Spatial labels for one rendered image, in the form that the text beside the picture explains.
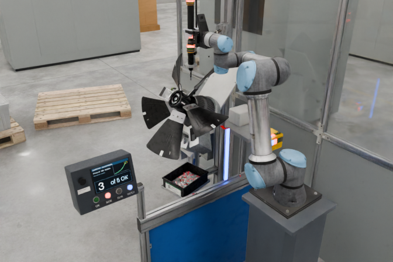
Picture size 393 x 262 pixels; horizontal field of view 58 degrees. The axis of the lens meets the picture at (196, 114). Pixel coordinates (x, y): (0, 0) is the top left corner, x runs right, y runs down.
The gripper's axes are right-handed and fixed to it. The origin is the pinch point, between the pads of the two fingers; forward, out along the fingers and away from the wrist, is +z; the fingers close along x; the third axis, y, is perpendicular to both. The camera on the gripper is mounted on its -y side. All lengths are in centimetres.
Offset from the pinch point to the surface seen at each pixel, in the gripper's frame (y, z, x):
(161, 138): 65, 3, -19
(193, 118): 48, -14, -6
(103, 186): 50, -45, -72
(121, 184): 51, -45, -64
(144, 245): 95, -41, -54
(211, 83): 44, 18, 31
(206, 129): 50, -26, -6
